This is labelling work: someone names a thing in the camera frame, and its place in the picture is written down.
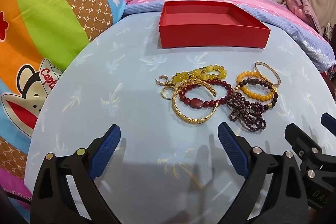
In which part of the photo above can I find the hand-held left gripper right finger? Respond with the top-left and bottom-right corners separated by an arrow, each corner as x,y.
218,122 -> 309,224

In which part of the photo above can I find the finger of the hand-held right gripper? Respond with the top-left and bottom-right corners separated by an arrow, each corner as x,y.
321,112 -> 336,135
285,123 -> 325,161

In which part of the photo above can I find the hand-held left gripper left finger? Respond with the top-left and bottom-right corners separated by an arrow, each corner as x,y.
31,124 -> 122,224

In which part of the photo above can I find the garnet small-bead necklace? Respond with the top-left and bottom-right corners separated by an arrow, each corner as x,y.
227,90 -> 267,132

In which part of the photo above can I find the wide gold cuff bangle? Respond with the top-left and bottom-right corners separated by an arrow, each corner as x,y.
172,79 -> 219,121

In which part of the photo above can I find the thin gold bangle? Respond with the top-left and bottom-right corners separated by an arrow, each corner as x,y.
255,61 -> 281,86

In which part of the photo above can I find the orange beaded bracelet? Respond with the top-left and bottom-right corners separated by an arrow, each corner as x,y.
236,70 -> 275,102

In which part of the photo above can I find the dark red beaded bracelet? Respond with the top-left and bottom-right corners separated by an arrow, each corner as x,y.
178,79 -> 234,110

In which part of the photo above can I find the dark brown beaded bracelet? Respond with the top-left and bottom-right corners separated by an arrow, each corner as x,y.
235,77 -> 279,110

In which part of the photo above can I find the gold ring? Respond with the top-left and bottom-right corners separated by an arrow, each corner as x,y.
161,86 -> 176,100

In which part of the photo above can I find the yellow-green beaded bracelet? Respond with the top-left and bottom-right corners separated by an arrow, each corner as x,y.
172,65 -> 227,84

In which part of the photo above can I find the red cardboard box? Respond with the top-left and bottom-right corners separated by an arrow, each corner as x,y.
158,1 -> 271,49

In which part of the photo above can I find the light blue palm-print cloth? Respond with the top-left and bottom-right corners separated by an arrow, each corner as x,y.
24,13 -> 336,224

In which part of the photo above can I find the small open hoop earring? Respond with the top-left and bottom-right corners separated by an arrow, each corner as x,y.
157,75 -> 171,86

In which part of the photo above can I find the pink quilted cloth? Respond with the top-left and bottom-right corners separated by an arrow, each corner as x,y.
285,0 -> 322,33

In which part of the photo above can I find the pink and blue floral pillow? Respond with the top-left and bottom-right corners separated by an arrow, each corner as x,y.
123,0 -> 336,69

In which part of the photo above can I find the colourful monkey print blanket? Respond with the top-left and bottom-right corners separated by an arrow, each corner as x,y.
0,0 -> 132,216

